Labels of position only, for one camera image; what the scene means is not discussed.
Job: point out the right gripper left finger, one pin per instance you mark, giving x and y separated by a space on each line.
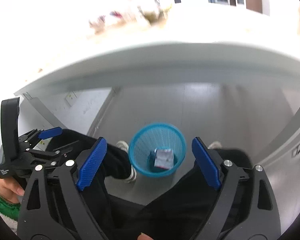
53 206

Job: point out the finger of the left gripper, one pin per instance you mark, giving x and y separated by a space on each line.
50 133
56 152

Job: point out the white sneaker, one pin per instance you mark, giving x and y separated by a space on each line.
215 145
123 148

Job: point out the right white sneaker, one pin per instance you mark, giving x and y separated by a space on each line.
215 145

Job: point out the blue mesh trash basket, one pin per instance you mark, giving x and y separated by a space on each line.
150 137

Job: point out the white blue carton trash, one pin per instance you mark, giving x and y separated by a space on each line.
162 158

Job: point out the person's left hand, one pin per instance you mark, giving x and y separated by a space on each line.
10 190

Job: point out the left white sneaker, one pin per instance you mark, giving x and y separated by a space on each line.
123 148

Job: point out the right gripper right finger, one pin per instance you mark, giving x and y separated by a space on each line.
260 219

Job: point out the white wall socket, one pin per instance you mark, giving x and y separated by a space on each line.
71 98

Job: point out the right leg black trousers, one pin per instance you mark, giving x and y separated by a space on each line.
177 213

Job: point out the person's right hand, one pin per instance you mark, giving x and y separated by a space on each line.
144 236

